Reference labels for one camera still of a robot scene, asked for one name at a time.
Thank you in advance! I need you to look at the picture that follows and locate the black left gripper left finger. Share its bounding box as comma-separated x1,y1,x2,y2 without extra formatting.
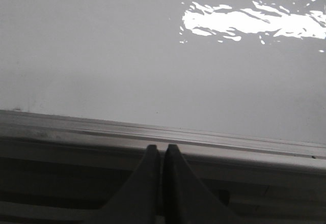
86,145,160,223

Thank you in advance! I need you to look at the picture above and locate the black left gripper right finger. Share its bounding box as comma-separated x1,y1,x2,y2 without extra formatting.
162,144,242,223

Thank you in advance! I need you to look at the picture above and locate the aluminium whiteboard tray rail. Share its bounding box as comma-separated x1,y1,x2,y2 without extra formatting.
1,110,325,223

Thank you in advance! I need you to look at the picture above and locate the white whiteboard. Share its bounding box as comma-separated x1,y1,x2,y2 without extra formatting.
1,0,325,143

